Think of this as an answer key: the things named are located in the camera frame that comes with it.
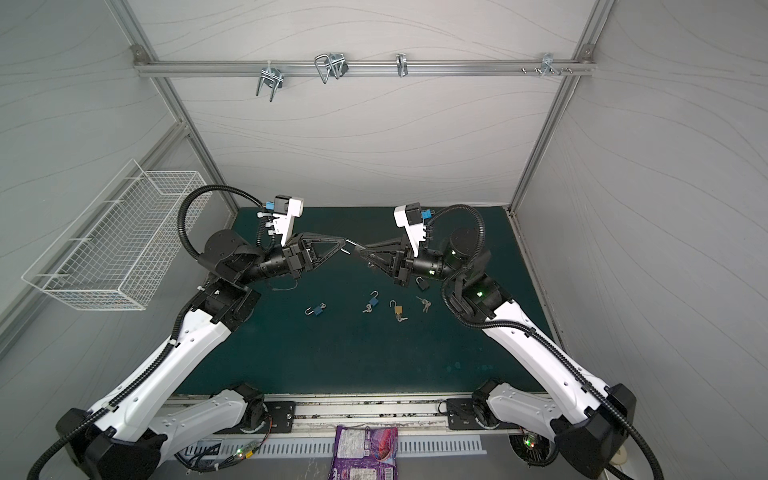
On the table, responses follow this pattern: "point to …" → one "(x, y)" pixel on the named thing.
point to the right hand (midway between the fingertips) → (368, 242)
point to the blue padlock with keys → (372, 303)
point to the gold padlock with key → (398, 311)
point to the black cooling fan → (534, 449)
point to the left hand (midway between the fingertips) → (347, 242)
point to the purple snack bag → (366, 453)
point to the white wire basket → (121, 250)
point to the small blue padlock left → (317, 311)
